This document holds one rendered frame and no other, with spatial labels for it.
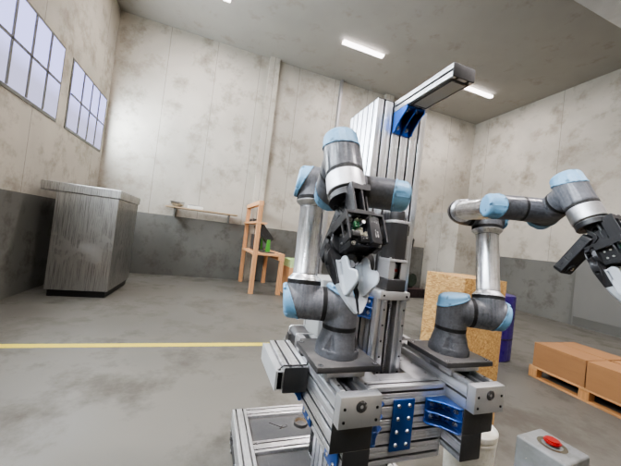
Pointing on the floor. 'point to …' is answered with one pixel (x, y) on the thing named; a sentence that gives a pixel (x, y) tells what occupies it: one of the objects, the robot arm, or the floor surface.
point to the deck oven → (89, 239)
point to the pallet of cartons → (579, 372)
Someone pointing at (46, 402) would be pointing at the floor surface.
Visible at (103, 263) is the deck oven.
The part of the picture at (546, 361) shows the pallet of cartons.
